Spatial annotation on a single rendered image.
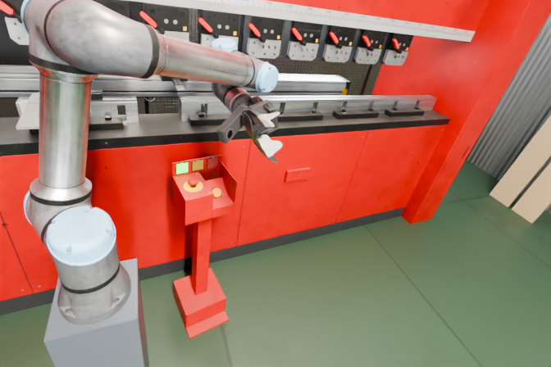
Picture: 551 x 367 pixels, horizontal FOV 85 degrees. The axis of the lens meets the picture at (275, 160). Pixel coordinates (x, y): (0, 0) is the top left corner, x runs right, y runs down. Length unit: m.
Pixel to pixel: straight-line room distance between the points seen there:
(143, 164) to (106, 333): 0.70
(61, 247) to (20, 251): 0.94
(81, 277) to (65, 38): 0.46
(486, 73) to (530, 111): 1.74
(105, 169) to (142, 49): 0.86
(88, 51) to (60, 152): 0.26
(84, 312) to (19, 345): 1.02
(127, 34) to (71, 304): 0.57
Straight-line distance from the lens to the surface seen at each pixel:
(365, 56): 1.73
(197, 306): 1.62
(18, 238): 1.61
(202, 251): 1.42
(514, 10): 2.24
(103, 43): 0.58
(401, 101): 2.09
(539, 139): 3.54
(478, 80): 2.27
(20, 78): 1.66
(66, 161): 0.77
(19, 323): 1.91
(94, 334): 0.88
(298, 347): 1.72
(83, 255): 0.72
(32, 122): 1.18
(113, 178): 1.40
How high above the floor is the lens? 1.49
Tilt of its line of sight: 31 degrees down
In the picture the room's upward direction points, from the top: 11 degrees clockwise
